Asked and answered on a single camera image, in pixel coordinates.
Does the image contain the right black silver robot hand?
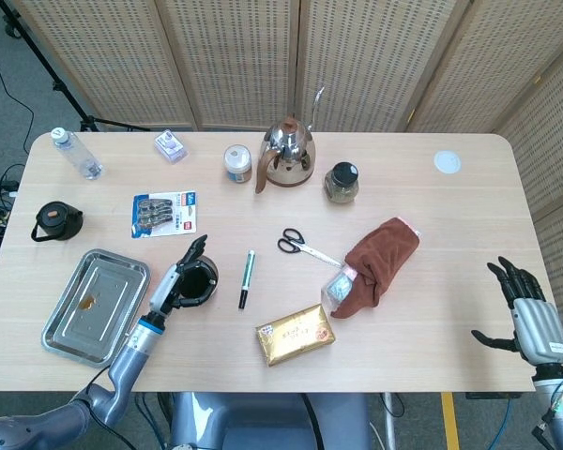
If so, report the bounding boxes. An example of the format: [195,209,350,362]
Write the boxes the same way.
[471,255,563,367]

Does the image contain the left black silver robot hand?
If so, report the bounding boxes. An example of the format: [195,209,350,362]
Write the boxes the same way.
[147,233,217,316]

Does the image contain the stainless steel tray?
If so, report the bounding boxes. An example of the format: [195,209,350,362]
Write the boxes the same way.
[40,248,150,368]

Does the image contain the cup of dark coffee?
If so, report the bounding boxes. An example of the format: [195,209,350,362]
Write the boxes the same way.
[177,255,220,306]

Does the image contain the binder clip blister pack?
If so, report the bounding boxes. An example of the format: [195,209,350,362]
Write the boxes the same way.
[130,189,199,240]

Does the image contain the green white marker pen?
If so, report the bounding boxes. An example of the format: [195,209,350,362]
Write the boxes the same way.
[237,249,257,310]

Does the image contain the black teapot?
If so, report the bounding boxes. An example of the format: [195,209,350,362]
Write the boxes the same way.
[30,201,84,243]

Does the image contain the yellow floor tape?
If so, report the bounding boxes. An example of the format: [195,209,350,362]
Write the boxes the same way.
[440,392,462,450]

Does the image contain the gold tissue pack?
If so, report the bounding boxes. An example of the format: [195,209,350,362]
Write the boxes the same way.
[254,303,337,368]

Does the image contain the small clear plastic box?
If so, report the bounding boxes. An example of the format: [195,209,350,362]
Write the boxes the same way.
[153,129,189,165]

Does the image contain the white lidded brown jar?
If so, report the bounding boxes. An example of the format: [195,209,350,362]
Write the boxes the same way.
[223,144,253,185]

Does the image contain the clear plastic water bottle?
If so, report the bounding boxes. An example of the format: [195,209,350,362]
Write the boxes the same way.
[51,127,104,181]

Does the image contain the clear wrapped tissue pack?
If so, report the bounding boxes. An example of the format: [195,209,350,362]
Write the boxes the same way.
[319,267,358,313]

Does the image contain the white table leg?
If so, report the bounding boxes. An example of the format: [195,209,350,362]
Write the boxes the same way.
[382,393,400,450]

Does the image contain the brown towel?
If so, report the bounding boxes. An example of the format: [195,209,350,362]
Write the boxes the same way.
[331,217,422,321]

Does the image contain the steel gooseneck kettle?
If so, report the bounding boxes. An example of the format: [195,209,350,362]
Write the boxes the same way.
[254,85,317,195]

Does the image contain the black tripod stand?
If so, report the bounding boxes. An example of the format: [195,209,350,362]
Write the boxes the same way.
[0,0,151,133]

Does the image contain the wooden woven screen panel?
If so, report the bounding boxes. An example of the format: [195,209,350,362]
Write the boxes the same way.
[492,41,563,329]
[298,0,475,133]
[155,0,306,132]
[405,0,563,135]
[8,0,198,132]

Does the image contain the black lidded glass jar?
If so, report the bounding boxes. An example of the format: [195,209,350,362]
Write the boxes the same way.
[323,161,360,204]

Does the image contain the black handled scissors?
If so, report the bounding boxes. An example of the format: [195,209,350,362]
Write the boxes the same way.
[276,228,344,269]

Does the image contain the black floor cable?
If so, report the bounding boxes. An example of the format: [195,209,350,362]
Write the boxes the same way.
[0,18,35,142]

